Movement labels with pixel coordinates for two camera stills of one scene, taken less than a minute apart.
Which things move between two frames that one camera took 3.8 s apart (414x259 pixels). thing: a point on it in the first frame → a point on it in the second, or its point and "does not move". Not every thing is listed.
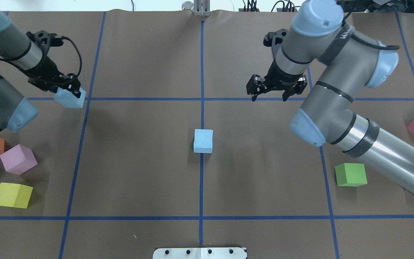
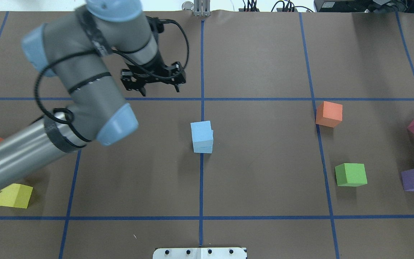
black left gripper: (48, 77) → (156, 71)
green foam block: (350, 175) does not move
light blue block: (203, 142) does not move
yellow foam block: (13, 195) does not move
